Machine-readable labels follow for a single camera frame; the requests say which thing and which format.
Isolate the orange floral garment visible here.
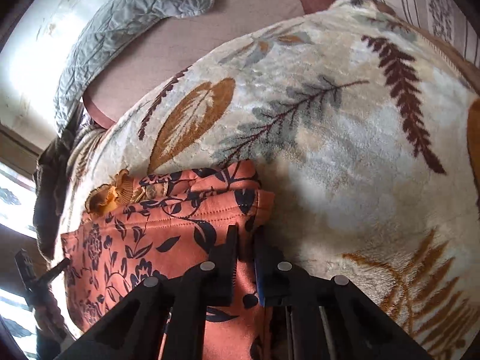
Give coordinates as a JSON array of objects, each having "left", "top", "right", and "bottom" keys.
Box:
[{"left": 61, "top": 160, "right": 274, "bottom": 359}]

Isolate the yellow ruffled small garment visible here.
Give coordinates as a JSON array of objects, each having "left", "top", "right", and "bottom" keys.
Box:
[{"left": 85, "top": 169, "right": 168, "bottom": 219}]

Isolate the dark brown fleece blanket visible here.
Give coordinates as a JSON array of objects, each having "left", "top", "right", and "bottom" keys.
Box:
[{"left": 32, "top": 103, "right": 85, "bottom": 261}]

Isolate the cream leaf-pattern plush blanket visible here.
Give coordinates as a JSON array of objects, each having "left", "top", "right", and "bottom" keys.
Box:
[{"left": 55, "top": 0, "right": 479, "bottom": 359}]

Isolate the pink bed sheet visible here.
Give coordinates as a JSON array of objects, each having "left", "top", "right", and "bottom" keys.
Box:
[{"left": 83, "top": 0, "right": 334, "bottom": 128}]

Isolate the grey quilted pillow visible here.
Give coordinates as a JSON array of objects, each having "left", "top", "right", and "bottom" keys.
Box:
[{"left": 54, "top": 0, "right": 215, "bottom": 133}]

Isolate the striped floral pillow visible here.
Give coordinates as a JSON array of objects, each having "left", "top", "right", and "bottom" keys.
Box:
[{"left": 376, "top": 0, "right": 479, "bottom": 67}]

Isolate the window with dark frame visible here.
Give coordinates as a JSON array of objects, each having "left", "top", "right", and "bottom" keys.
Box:
[{"left": 1, "top": 126, "right": 45, "bottom": 359}]

